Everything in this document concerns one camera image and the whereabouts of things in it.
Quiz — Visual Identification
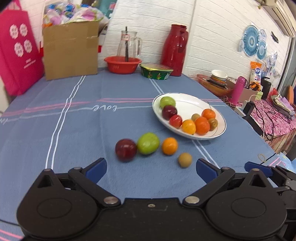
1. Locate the small orange tangerine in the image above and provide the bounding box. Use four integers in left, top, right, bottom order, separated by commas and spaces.
162, 137, 178, 156

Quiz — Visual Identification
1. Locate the large front orange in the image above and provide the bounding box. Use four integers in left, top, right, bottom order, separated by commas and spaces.
194, 116, 210, 136

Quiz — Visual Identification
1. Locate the floral cloth in box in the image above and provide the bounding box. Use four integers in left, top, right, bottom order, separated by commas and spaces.
42, 1, 107, 29

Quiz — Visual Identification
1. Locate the blue striped tablecloth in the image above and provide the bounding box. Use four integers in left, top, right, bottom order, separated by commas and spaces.
1, 70, 279, 240

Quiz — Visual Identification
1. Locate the red brown plum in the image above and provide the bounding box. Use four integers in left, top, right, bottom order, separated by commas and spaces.
208, 118, 218, 131

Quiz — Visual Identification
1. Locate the glass pitcher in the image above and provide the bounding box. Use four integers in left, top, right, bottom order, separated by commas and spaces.
117, 31, 142, 58

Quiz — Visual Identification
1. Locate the red thermos jug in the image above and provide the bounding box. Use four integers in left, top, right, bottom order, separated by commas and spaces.
161, 24, 189, 76

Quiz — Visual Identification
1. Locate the green instant noodle bowl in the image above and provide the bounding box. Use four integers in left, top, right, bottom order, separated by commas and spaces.
140, 63, 173, 80

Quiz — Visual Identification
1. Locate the black thin cable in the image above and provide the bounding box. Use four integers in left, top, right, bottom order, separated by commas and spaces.
263, 151, 278, 163

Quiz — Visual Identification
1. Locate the pink tote bag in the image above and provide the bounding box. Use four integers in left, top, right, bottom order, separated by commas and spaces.
1, 1, 44, 96

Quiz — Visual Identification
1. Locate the dark red plum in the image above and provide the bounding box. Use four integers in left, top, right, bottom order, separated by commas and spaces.
115, 138, 137, 162
162, 105, 178, 121

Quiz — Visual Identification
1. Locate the tan brown longan fruit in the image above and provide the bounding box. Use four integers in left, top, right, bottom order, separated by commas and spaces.
178, 153, 193, 168

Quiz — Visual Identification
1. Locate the white round plate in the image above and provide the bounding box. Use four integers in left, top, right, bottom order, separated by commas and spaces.
152, 93, 227, 140

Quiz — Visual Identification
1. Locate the yellow orange citrus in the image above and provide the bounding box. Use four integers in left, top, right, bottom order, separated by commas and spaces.
182, 119, 196, 135

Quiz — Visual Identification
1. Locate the pink thermos bottle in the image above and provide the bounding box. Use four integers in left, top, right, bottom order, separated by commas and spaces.
230, 76, 247, 105

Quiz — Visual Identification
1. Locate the black utensil in pitcher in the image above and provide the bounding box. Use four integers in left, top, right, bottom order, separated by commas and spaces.
125, 26, 129, 62

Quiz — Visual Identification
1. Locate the yellow rubber band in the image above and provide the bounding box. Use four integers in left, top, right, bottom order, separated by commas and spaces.
257, 154, 266, 163

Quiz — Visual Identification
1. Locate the black power adapter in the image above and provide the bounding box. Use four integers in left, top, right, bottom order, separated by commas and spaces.
243, 101, 255, 115

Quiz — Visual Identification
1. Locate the red plastic basket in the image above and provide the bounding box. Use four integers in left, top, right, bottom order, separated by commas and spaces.
104, 56, 142, 74

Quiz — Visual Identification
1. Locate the brown cardboard box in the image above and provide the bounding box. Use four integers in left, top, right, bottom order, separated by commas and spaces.
43, 21, 99, 80

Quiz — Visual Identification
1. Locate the green apple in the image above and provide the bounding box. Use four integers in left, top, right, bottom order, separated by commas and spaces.
137, 132, 160, 155
159, 96, 176, 108

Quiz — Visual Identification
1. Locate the pink floral side cloth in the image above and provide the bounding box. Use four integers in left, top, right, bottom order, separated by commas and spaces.
251, 100, 295, 137

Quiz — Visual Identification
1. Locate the small red apple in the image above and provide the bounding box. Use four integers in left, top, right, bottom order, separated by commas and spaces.
169, 114, 183, 129

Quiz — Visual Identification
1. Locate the large orange with stem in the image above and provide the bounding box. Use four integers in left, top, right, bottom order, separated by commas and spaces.
202, 108, 216, 120

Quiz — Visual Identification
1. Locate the blue wall decoration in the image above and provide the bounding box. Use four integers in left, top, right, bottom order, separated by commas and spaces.
237, 25, 267, 60

